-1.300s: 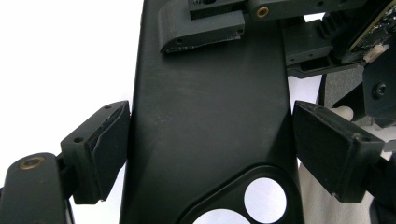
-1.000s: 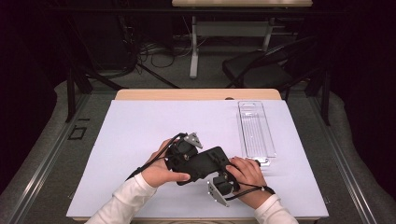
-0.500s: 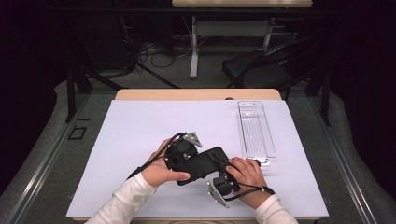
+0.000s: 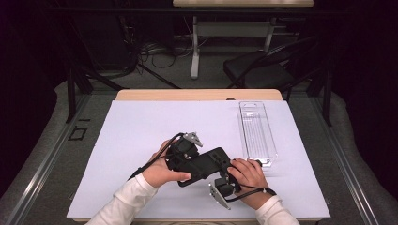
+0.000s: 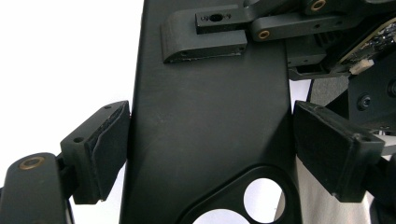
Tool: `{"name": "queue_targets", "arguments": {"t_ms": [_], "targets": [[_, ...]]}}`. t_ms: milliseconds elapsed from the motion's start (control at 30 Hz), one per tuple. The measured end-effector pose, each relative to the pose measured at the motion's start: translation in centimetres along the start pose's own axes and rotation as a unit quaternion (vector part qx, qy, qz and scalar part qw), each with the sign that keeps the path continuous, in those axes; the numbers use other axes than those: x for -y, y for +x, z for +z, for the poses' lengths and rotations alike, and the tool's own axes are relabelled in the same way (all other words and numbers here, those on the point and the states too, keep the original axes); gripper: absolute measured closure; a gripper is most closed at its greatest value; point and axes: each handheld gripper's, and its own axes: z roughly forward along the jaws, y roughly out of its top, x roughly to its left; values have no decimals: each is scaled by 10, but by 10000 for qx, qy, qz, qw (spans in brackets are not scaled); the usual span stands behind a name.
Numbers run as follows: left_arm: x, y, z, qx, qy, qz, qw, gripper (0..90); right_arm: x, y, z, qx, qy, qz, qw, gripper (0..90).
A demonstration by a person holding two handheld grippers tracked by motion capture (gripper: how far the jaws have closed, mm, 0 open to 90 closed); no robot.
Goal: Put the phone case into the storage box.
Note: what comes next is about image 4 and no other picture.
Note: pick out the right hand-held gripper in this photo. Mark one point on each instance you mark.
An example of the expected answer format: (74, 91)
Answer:
(225, 187)

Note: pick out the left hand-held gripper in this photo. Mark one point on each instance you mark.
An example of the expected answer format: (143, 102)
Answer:
(181, 153)

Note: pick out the clear plastic tray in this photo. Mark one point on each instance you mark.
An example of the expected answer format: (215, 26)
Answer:
(258, 131)

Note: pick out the person's right hand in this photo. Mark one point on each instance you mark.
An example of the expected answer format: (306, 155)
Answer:
(250, 175)

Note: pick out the person's left hand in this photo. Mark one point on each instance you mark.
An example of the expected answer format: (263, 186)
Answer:
(159, 172)

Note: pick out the white table mat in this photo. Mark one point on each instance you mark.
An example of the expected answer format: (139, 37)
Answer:
(156, 118)

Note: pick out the black folding chair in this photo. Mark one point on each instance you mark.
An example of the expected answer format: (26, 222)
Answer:
(256, 70)

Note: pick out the black metal stand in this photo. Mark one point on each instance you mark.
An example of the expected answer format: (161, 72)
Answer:
(71, 100)
(327, 103)

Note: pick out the white-framed desk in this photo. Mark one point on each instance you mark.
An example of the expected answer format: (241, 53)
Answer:
(231, 29)

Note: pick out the metal floor rail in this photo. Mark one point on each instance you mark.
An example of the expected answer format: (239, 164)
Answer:
(40, 168)
(347, 168)

